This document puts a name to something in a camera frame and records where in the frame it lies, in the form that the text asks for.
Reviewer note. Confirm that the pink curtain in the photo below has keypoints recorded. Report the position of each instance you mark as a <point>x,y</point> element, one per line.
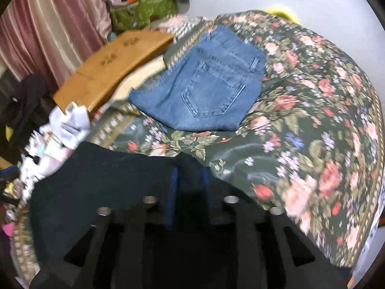
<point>54,21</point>

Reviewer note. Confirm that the wooden board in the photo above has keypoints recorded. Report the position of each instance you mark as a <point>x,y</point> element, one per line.
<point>120,57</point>

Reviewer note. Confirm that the yellow object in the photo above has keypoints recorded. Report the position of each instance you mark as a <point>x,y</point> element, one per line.
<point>282,12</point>

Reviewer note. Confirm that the green floral bag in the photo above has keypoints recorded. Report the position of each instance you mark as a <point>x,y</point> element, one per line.
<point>141,12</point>

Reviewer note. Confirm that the cream panel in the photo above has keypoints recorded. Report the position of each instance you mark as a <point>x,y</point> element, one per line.
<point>138,78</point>

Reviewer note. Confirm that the dark clothing pile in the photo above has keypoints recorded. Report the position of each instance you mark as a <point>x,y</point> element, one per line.
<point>24,108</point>

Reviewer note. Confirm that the floral dark green blanket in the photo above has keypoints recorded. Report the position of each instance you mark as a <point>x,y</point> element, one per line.
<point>300,126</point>

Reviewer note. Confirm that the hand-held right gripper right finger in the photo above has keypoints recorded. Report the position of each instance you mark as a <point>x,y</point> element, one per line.
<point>206,186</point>

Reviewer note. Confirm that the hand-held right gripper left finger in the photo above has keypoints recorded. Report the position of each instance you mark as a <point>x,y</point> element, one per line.
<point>172,200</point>

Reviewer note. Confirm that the dark navy pants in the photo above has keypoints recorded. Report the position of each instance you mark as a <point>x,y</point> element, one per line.
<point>105,171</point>

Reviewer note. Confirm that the blue denim jeans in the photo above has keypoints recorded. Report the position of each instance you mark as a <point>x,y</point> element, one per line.
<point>210,81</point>

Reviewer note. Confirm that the white patterned cloth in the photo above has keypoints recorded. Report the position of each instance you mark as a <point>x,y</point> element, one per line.
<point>183,24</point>

